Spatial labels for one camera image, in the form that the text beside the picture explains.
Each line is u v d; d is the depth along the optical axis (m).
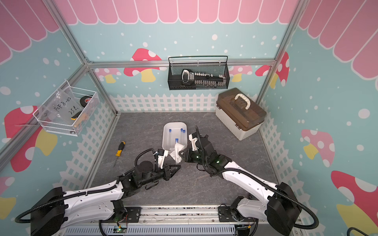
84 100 0.80
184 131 1.07
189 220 0.74
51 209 0.41
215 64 0.90
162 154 0.70
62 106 0.67
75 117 0.65
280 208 0.40
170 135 1.05
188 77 0.89
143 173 0.58
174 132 1.06
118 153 0.96
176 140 0.76
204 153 0.57
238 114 0.99
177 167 0.74
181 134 1.06
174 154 0.73
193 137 0.71
